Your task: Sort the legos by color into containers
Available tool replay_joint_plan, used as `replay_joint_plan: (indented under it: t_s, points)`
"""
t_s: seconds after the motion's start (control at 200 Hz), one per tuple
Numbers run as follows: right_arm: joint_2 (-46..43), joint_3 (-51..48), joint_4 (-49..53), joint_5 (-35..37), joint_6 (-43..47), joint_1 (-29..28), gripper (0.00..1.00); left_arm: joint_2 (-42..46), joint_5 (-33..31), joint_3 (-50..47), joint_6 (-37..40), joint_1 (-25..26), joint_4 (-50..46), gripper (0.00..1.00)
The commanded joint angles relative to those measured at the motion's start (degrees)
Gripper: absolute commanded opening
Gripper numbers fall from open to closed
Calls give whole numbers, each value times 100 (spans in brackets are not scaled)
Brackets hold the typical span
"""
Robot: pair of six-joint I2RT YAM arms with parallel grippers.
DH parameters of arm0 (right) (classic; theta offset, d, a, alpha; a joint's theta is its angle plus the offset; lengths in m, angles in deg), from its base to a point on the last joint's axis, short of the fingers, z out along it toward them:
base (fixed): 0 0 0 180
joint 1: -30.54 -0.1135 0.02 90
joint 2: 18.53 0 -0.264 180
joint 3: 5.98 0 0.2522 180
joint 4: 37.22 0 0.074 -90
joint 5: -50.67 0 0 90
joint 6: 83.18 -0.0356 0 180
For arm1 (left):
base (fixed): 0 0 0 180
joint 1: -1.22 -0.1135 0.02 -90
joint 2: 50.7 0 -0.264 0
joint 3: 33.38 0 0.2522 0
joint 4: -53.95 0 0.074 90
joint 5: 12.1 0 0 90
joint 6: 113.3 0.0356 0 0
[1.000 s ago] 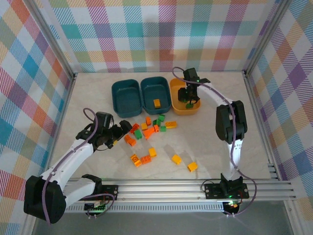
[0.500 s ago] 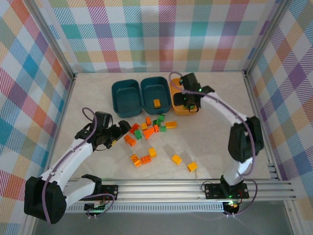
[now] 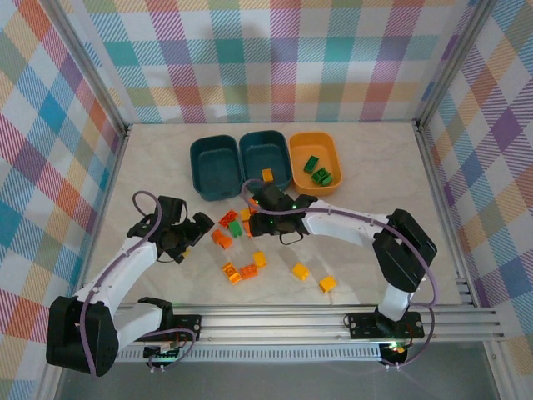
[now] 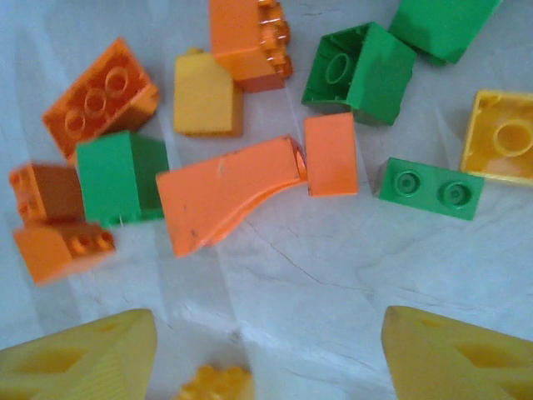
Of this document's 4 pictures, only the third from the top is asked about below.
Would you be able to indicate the green lit controller board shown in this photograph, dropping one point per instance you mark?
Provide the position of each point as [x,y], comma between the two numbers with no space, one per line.
[166,354]

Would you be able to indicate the teal plastic container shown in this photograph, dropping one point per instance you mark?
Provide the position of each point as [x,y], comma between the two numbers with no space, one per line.
[260,152]
[214,166]

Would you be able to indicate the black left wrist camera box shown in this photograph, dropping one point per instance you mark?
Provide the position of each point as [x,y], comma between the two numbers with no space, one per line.
[166,200]

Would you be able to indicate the aluminium side rail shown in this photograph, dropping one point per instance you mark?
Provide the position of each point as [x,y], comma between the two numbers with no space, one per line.
[441,200]
[110,183]

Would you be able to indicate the long green lego brick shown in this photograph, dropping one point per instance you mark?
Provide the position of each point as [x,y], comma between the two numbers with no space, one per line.
[310,163]

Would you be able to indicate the orange controller board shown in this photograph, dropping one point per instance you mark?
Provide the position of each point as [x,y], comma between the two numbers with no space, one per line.
[397,351]

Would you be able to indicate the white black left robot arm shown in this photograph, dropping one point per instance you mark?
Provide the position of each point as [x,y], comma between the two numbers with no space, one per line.
[125,266]

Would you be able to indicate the orange plastic container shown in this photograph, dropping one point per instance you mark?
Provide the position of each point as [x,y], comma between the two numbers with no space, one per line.
[300,175]

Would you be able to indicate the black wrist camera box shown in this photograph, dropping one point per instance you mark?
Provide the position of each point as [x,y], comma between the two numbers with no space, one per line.
[271,193]
[166,200]

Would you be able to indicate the yellow lego brick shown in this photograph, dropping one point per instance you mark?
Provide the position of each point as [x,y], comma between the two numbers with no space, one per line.
[245,214]
[300,271]
[267,174]
[260,259]
[328,283]

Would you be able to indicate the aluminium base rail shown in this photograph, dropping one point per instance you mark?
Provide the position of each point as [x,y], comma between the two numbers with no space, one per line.
[270,323]

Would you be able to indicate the aluminium frame post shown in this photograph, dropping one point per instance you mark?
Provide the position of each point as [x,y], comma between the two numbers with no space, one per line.
[454,62]
[89,71]

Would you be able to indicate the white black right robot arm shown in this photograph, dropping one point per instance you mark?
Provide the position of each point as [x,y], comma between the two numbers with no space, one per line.
[345,225]

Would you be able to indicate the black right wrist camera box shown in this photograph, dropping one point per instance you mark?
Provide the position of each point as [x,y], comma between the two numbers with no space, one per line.
[271,193]

